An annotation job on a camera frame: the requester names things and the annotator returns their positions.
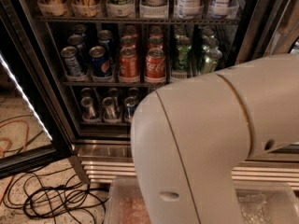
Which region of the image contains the orange cable on floor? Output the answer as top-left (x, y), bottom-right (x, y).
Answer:
top-left (0, 119), bottom-right (30, 203)

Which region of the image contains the front silver diet Pepsi can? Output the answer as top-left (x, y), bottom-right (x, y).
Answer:
top-left (61, 46), bottom-right (85, 77)

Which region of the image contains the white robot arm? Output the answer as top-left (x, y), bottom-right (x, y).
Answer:
top-left (131, 54), bottom-right (299, 224)

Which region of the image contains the front green soda can left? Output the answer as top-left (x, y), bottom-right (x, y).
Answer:
top-left (173, 37), bottom-right (192, 71)

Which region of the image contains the stainless fridge bottom grille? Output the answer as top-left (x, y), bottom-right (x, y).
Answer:
top-left (77, 144), bottom-right (299, 191)

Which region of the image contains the clear plastic bin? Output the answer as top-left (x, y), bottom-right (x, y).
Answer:
top-left (236, 188), bottom-right (299, 224)
top-left (104, 177), bottom-right (151, 224)

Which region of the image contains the right clear plastic bin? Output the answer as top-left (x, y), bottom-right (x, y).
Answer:
top-left (236, 188), bottom-right (299, 224)

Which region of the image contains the front red Coca-Cola can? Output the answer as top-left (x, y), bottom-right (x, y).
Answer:
top-left (145, 48), bottom-right (165, 78)

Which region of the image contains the open fridge glass door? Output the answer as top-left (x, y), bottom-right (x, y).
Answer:
top-left (0, 7), bottom-right (71, 179)

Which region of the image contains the front orange soda can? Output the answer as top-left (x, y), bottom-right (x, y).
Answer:
top-left (119, 48), bottom-right (139, 78)

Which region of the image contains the black cable on floor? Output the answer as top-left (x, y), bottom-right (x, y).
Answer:
top-left (2, 163), bottom-right (109, 224)

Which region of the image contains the front blue Pepsi can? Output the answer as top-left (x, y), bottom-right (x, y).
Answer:
top-left (89, 46), bottom-right (112, 77)

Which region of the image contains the front slim can left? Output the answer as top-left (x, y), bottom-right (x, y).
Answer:
top-left (80, 97), bottom-right (99, 119)

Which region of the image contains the front slim can middle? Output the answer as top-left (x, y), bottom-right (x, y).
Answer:
top-left (102, 97), bottom-right (119, 119)

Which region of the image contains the left clear plastic bin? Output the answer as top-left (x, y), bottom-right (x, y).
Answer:
top-left (104, 177), bottom-right (151, 224)

